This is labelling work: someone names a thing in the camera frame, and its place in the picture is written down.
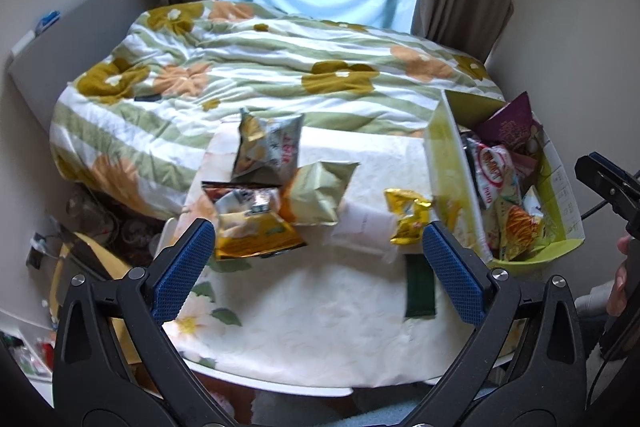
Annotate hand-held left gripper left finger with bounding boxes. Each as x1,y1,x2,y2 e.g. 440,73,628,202
52,218,223,427

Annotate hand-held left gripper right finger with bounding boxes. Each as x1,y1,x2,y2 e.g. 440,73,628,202
400,221,588,427

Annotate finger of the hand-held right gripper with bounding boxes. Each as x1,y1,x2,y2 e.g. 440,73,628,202
588,151,640,182
574,157,640,240

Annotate dark green bar packet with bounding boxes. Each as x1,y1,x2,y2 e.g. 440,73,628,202
404,253,439,319

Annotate shiny gold snack packet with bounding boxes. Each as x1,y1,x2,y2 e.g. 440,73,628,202
383,188,434,247

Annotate blue white snack packet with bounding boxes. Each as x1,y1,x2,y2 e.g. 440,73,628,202
520,184,547,221

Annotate yellow dark-topped snack packet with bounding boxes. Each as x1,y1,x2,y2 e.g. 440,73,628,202
201,181,308,261

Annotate pink snack packet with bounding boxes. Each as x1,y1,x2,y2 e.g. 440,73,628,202
510,151,542,184

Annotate yellow white chips packet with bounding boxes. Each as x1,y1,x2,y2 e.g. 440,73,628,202
492,202,547,261

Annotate translucent white snack packet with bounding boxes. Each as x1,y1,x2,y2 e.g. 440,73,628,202
330,202,397,259

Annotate purple snack bag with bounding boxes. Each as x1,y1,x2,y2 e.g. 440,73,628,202
472,92,544,148

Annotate white red-logo snack packet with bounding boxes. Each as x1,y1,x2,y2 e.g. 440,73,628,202
470,142,526,208

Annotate green cardboard box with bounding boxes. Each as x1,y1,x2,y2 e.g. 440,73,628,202
422,89,586,277

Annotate grey chips packet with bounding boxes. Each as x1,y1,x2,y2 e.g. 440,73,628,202
231,108,306,184

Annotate olive gold snack packet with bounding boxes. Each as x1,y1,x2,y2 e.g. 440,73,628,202
277,161,361,227

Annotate person's right hand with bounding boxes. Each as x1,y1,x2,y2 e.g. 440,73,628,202
606,234,640,319

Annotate glass jars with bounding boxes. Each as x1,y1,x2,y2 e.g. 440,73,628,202
65,186,167,259

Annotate white floral tablecloth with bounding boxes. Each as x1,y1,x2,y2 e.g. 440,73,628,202
155,127,517,391

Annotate power socket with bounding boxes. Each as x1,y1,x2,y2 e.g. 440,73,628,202
26,232,51,271

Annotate person's light clothing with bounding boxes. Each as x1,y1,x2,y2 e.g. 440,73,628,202
220,394,426,427

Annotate floral striped blanket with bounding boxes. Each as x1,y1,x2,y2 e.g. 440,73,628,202
49,0,506,221

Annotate grey headboard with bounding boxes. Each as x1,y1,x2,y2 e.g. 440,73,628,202
5,0,166,118

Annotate blue white bottle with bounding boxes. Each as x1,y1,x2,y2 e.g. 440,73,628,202
10,10,61,56

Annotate black cable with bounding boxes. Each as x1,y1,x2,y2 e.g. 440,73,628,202
580,199,614,216

